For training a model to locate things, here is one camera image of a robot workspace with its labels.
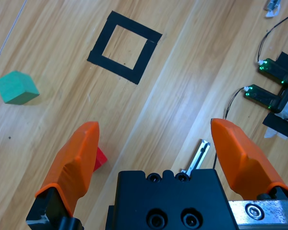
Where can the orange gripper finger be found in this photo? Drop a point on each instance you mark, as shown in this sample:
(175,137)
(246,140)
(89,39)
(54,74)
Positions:
(72,165)
(242,158)

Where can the red wooden block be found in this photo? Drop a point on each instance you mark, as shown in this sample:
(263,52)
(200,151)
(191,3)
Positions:
(100,159)

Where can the green wooden block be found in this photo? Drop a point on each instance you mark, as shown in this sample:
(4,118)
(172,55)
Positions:
(14,88)

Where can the white tape scrap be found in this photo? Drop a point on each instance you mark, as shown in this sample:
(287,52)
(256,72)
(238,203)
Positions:
(270,133)
(272,13)

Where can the black tape patch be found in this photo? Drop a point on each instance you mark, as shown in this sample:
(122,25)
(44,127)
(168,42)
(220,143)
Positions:
(286,60)
(278,125)

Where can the black USB dongle green light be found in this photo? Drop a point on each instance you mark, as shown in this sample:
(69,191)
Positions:
(259,94)
(274,68)

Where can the black tape square outline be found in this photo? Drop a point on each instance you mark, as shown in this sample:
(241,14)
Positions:
(115,68)

